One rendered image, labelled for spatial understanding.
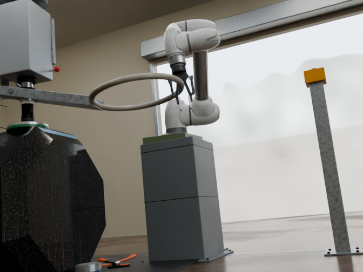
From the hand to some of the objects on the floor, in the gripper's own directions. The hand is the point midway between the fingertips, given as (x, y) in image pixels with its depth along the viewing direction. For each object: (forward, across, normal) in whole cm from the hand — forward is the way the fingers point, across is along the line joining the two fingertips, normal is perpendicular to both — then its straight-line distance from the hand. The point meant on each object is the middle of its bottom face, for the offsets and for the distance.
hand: (185, 103), depth 208 cm
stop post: (+89, -75, -43) cm, 124 cm away
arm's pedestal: (+80, +13, -94) cm, 124 cm away
